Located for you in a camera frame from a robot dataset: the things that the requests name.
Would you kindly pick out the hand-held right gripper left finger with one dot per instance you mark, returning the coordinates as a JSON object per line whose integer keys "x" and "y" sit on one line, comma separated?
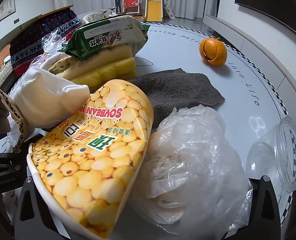
{"x": 20, "y": 217}

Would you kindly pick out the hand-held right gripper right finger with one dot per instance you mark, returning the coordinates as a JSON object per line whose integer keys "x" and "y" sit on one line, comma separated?
{"x": 267, "y": 205}

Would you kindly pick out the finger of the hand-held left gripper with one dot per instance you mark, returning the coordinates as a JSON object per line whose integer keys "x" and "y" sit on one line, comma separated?
{"x": 3, "y": 161}

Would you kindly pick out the white sock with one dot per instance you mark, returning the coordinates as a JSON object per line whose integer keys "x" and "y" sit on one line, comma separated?
{"x": 48, "y": 97}

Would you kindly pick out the clear plastic bag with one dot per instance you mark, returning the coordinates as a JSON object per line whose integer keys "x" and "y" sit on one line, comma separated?
{"x": 195, "y": 160}

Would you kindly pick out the yellow bean print paper cup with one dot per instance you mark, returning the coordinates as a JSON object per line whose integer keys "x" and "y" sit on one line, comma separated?
{"x": 93, "y": 155}

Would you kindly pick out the green snack packet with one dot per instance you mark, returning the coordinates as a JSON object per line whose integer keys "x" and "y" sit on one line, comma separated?
{"x": 60, "y": 65}
{"x": 108, "y": 36}

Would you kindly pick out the yellow sponge brush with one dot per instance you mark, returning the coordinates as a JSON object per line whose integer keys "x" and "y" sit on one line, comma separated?
{"x": 105, "y": 67}

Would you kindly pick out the corrugated cardboard piece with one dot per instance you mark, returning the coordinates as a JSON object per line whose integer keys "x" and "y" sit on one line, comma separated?
{"x": 10, "y": 115}

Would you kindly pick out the clear plastic jar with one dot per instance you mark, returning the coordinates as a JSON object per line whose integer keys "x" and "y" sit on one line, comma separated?
{"x": 280, "y": 155}

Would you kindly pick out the clear plastic wrapper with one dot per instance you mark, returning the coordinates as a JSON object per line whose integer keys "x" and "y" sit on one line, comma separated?
{"x": 54, "y": 42}

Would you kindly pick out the grey cloth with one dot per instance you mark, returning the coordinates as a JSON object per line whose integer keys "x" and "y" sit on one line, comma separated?
{"x": 177, "y": 90}

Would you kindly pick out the white television cabinet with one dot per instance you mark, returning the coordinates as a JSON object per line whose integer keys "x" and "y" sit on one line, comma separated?
{"x": 262, "y": 52}

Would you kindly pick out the orange peel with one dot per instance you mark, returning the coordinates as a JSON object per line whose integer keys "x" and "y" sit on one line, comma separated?
{"x": 212, "y": 51}

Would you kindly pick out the white woven basket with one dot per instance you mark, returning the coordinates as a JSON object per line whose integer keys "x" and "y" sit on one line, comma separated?
{"x": 94, "y": 17}

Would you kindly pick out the black television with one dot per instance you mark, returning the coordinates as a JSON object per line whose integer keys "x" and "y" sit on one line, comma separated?
{"x": 275, "y": 2}

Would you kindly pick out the yellow toy slide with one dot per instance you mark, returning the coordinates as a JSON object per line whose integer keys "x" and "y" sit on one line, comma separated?
{"x": 154, "y": 8}

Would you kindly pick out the white toy steps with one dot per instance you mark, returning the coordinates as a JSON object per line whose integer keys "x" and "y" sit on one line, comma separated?
{"x": 169, "y": 10}

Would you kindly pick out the framed wall picture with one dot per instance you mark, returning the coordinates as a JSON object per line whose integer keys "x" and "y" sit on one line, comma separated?
{"x": 7, "y": 6}

